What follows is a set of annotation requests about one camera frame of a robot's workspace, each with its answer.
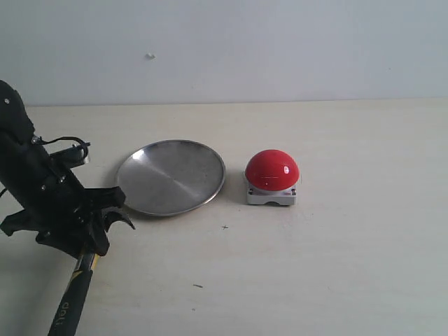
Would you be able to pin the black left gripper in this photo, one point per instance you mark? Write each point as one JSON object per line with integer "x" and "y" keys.
{"x": 65, "y": 215}

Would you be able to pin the yellow black claw hammer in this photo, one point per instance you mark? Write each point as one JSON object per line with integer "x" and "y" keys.
{"x": 71, "y": 305}

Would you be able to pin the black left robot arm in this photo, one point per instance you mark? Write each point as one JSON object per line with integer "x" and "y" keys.
{"x": 16, "y": 123}

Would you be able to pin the red dome push button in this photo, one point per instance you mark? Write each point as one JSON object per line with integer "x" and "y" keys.
{"x": 272, "y": 177}

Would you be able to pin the round stainless steel plate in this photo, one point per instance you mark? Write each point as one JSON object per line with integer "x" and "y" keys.
{"x": 171, "y": 177}

